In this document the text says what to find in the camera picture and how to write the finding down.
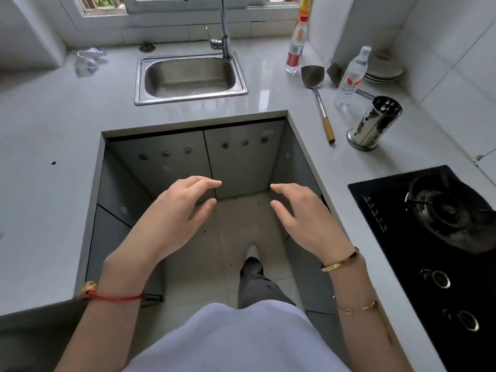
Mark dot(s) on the person's left hand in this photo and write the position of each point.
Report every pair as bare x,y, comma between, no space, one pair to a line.
162,224

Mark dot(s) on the person's right hand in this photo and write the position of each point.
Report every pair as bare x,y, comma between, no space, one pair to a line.
314,228

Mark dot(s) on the person's left thumb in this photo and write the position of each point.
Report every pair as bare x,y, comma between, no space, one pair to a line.
203,213

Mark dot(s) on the person's right thumb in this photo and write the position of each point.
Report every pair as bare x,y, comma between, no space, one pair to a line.
281,213

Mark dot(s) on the person's left forearm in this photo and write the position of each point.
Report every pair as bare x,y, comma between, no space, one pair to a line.
104,325

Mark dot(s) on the person's right forearm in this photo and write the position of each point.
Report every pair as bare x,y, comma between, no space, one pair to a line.
364,321

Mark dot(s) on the person's white shoe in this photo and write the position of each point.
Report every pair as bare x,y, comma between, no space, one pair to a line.
253,252

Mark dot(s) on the grey cabinet door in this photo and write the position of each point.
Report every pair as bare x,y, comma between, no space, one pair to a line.
162,162
244,158

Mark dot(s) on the person's grey trouser leg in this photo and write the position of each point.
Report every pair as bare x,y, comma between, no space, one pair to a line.
257,286

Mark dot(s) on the gold bangle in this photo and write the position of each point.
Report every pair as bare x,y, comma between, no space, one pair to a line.
341,262

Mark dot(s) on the black glass gas stove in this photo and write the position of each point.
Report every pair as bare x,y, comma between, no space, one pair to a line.
407,236

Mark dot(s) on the shiny steel utensil holder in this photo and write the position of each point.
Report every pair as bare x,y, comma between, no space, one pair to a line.
374,122

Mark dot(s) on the person's white shirt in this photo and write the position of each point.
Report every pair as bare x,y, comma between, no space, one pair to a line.
240,340

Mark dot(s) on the stainless steel sink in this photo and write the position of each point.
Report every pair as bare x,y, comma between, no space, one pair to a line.
186,77

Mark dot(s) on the white capped clear bottle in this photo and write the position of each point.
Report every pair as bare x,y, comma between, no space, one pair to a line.
350,79

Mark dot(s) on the red capped clear bottle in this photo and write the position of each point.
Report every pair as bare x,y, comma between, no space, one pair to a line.
296,46

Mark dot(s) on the gas stove burner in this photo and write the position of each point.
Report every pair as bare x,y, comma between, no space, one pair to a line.
449,211

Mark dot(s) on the metal stove knob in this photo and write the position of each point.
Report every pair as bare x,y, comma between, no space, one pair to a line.
465,320
438,278

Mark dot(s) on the metal sink stopper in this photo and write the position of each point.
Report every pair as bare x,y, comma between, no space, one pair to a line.
147,47

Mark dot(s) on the stack of white plates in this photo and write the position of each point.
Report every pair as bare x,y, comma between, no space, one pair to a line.
385,67

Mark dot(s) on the chrome faucet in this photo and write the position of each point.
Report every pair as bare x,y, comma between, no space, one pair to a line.
224,30

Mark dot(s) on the clear plastic bag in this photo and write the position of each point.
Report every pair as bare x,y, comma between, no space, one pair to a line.
88,60

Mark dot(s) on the yellow bottle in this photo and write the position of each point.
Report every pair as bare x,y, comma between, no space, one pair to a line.
305,5

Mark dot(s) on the white window frame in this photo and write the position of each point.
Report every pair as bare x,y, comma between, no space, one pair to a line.
174,11

